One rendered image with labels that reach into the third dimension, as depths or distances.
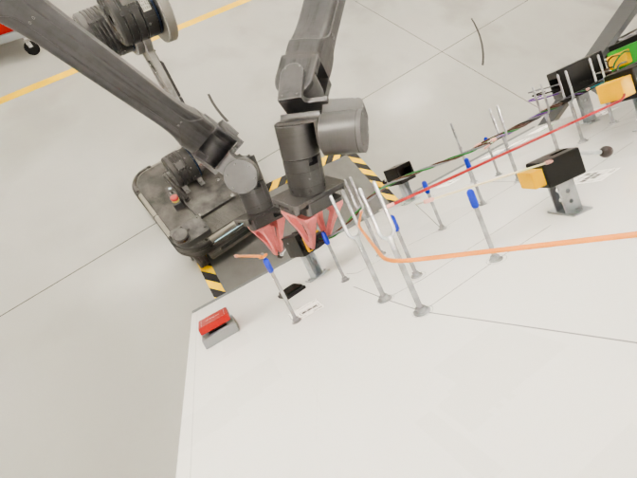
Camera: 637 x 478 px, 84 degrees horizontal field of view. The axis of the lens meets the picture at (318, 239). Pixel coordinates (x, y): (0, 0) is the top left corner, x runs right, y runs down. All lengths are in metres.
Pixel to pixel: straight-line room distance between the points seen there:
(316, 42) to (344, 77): 2.35
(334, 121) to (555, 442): 0.39
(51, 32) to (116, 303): 1.60
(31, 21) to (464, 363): 0.57
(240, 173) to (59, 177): 2.15
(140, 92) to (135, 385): 1.46
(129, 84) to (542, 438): 0.59
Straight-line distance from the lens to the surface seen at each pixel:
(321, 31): 0.58
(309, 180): 0.52
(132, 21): 1.23
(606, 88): 0.78
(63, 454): 1.97
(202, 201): 1.84
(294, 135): 0.50
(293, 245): 0.62
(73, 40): 0.58
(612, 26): 1.28
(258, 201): 0.69
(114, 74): 0.60
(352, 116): 0.48
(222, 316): 0.59
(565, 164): 0.50
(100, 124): 2.90
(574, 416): 0.25
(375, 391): 0.31
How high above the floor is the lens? 1.67
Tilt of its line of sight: 60 degrees down
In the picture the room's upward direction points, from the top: straight up
